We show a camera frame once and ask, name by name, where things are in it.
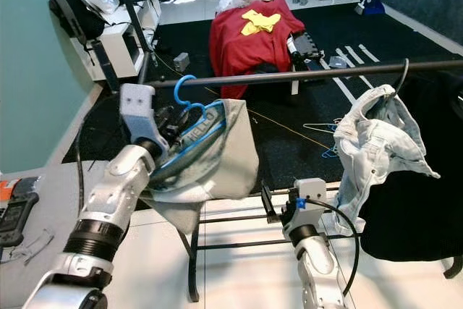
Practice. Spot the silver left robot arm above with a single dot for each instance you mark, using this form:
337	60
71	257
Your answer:
116	193

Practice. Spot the grey ottoman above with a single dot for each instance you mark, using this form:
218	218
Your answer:
58	186

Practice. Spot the small grey box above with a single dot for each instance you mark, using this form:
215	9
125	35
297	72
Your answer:
181	61
338	63

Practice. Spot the black metal clothes rack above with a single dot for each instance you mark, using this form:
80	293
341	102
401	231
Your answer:
296	74

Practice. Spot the blue plastic hanger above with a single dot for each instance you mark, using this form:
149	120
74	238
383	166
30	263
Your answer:
176	88
331	150

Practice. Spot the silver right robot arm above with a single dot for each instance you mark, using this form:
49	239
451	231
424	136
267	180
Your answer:
318	273

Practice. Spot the light denim jacket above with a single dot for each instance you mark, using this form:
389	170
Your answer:
376	150

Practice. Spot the red cloth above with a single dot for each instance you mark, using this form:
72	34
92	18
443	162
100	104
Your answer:
253	56

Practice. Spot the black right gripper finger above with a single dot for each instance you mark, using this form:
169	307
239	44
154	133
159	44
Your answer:
270	202

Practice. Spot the orange black device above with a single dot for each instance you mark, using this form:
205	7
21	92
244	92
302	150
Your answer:
9	184

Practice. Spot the grey shorts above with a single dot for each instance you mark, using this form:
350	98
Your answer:
224	157

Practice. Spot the black hanger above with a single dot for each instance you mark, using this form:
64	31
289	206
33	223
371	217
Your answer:
405	70

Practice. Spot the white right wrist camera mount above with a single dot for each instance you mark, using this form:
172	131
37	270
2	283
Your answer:
311	189

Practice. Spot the white shelf unit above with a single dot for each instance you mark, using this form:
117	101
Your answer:
119	48

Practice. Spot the yellow cloth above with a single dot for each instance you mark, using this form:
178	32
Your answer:
260	23

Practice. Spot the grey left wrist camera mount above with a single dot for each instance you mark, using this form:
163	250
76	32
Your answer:
137	110

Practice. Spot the black backpack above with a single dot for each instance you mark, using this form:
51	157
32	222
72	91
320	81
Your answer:
76	16

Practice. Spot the black handheld controller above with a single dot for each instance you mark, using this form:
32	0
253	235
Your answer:
14	218

